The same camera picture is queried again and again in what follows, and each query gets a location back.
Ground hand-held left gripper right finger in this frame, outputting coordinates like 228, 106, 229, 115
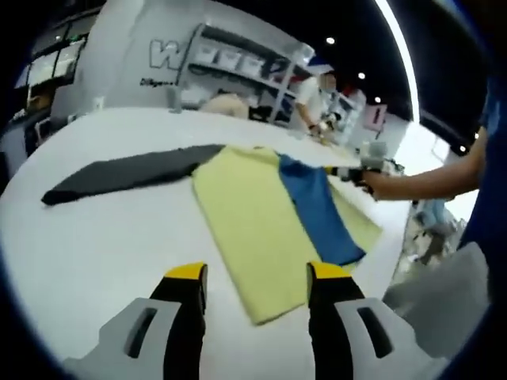
305, 260, 436, 380

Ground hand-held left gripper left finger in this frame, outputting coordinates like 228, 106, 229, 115
63, 260, 209, 380

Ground yellow grey blue garment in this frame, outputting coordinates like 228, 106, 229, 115
41, 144, 384, 328

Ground person's right hand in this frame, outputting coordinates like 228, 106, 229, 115
356, 169, 391, 203

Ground pink board on stand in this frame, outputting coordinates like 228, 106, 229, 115
366, 103, 387, 130

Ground person's grey trousers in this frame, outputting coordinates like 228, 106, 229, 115
382, 241, 492, 349

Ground white ceiling light strip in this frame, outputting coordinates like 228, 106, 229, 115
374, 0, 421, 124

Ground grey metal shelving unit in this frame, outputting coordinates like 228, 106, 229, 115
185, 22, 369, 132

